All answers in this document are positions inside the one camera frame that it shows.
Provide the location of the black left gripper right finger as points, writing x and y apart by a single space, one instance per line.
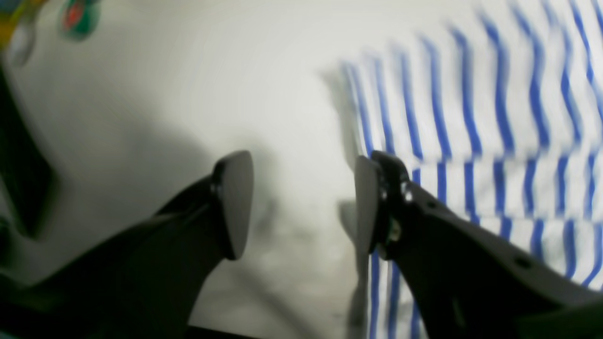
467 282

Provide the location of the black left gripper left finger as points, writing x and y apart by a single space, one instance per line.
144 282

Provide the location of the blue white striped T-shirt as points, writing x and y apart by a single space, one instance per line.
496 109

